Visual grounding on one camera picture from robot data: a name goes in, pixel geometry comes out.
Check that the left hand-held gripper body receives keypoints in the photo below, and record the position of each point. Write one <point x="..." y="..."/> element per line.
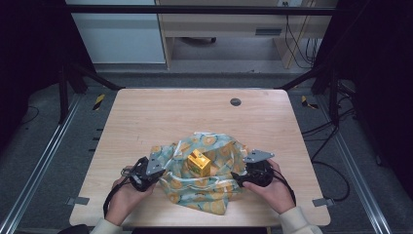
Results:
<point x="142" y="175"/>

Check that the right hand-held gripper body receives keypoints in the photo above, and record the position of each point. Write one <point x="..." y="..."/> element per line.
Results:
<point x="259" y="172"/>

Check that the yellow carton box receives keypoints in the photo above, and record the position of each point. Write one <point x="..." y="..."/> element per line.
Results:
<point x="198" y="164"/>

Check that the person's right hand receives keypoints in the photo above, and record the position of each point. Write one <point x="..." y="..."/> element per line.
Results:
<point x="276" y="193"/>

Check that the person's left hand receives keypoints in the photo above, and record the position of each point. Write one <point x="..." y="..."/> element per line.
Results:
<point x="125" y="203"/>

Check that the yellow and black floor tape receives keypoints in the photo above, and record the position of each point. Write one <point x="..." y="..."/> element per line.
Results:
<point x="99" y="101"/>
<point x="307" y="102"/>

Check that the white cabinet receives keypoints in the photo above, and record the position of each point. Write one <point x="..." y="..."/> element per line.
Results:
<point x="120" y="39"/>

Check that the grey metal bracket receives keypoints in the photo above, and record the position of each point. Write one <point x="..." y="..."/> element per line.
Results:
<point x="78" y="201"/>
<point x="323" y="202"/>

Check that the aluminium floor rail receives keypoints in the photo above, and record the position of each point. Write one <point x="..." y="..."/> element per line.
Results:
<point x="357" y="169"/>
<point x="42" y="162"/>

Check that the black metal frame stand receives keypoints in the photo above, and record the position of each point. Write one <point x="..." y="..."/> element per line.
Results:
<point x="65" y="94"/>
<point x="332" y="94"/>

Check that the black horizontal frame bar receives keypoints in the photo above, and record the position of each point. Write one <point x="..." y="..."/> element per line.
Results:
<point x="195" y="9"/>

